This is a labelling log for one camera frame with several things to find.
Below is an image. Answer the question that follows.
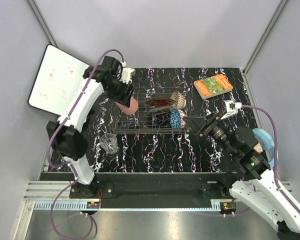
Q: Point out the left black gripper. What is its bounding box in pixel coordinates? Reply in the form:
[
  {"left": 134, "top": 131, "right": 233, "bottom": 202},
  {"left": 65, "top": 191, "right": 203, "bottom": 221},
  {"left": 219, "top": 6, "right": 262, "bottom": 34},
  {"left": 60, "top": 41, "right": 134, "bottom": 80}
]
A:
[{"left": 105, "top": 76, "right": 135, "bottom": 107}]

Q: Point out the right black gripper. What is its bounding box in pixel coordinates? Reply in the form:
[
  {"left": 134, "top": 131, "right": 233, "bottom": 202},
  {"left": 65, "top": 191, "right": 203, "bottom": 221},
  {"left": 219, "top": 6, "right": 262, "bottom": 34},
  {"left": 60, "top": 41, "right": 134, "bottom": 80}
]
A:
[{"left": 182, "top": 110, "right": 237, "bottom": 157}]

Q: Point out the pink plastic cup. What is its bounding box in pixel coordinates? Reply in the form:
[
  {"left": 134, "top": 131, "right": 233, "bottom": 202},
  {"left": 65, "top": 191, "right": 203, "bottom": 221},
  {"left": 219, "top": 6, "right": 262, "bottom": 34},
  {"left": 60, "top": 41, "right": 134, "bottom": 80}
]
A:
[{"left": 115, "top": 97, "right": 139, "bottom": 115}]

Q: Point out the blue triangle pattern bowl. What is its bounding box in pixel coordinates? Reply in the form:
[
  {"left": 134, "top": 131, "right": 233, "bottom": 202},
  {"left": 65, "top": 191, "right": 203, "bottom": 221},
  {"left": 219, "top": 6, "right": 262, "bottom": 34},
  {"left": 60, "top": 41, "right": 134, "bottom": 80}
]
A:
[{"left": 170, "top": 108, "right": 187, "bottom": 129}]

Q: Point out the red white patterned bowl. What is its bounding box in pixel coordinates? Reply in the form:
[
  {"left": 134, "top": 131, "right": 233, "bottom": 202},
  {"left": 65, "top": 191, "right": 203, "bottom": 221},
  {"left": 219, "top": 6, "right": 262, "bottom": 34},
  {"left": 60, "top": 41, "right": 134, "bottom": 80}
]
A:
[{"left": 170, "top": 91, "right": 186, "bottom": 110}]

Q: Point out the red floral plate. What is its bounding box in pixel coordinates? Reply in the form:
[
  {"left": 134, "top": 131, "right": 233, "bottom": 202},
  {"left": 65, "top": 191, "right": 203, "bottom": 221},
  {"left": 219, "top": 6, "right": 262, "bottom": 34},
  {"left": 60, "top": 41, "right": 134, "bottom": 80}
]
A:
[{"left": 145, "top": 97, "right": 176, "bottom": 107}]

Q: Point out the clear glass plate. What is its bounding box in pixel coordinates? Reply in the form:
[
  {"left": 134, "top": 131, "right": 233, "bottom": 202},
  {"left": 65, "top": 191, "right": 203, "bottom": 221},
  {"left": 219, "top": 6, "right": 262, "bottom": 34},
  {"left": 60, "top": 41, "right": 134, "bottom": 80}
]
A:
[{"left": 146, "top": 105, "right": 174, "bottom": 116}]

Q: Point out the clear drinking glass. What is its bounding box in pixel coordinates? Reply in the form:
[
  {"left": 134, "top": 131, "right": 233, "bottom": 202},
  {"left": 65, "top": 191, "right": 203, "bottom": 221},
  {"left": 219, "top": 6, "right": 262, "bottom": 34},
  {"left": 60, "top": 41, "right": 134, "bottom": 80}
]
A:
[{"left": 99, "top": 133, "right": 119, "bottom": 154}]

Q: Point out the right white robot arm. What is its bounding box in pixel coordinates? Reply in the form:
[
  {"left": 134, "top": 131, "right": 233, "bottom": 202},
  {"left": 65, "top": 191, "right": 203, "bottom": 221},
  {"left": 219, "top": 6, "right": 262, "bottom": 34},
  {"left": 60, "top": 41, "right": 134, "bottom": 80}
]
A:
[{"left": 184, "top": 113, "right": 300, "bottom": 240}]

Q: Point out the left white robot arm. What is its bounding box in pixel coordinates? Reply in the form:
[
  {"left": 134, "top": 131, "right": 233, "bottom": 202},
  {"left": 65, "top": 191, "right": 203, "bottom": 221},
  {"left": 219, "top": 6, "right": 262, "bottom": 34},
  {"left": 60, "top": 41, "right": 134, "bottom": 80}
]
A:
[{"left": 46, "top": 55, "right": 136, "bottom": 198}]

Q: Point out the orange green book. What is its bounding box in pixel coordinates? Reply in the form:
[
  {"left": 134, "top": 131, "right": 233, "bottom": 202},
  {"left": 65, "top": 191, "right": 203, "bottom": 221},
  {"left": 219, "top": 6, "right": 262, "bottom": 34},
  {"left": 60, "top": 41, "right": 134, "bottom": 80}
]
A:
[{"left": 193, "top": 74, "right": 233, "bottom": 100}]

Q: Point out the white board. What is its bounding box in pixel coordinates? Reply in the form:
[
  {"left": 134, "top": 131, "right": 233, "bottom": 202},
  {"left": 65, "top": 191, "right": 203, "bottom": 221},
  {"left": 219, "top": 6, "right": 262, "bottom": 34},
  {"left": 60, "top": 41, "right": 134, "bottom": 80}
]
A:
[{"left": 27, "top": 44, "right": 89, "bottom": 116}]

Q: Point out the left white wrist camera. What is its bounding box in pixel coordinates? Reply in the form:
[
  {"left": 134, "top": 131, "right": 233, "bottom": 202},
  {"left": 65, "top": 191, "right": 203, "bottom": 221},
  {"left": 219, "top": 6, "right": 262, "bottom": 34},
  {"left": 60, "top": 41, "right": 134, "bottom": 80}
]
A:
[{"left": 119, "top": 67, "right": 136, "bottom": 84}]

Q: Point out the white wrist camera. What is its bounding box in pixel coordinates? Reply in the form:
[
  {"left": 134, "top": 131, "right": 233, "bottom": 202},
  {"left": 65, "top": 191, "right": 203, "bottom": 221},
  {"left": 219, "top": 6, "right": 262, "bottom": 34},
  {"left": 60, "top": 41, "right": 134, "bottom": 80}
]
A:
[
  {"left": 119, "top": 67, "right": 136, "bottom": 84},
  {"left": 221, "top": 100, "right": 242, "bottom": 120}
]

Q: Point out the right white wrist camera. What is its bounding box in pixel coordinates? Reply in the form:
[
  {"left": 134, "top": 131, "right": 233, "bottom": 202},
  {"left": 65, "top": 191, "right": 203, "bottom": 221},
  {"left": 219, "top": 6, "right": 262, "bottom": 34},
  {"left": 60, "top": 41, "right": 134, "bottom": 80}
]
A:
[{"left": 221, "top": 100, "right": 242, "bottom": 120}]

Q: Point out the wire dish rack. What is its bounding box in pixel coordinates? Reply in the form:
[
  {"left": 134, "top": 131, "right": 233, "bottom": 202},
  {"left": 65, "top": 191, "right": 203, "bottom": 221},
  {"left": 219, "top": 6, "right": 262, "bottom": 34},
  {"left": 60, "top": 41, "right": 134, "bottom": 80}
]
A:
[{"left": 111, "top": 86, "right": 190, "bottom": 135}]

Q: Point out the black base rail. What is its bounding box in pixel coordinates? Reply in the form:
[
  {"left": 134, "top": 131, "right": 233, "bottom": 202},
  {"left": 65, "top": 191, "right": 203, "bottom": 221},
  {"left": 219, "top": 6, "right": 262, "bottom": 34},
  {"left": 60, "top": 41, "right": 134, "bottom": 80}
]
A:
[{"left": 38, "top": 171, "right": 266, "bottom": 210}]

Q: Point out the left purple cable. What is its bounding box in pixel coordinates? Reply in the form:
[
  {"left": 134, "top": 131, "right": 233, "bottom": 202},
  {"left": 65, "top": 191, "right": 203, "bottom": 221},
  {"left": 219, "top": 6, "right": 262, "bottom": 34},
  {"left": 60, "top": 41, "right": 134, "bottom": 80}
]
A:
[{"left": 46, "top": 49, "right": 127, "bottom": 238}]

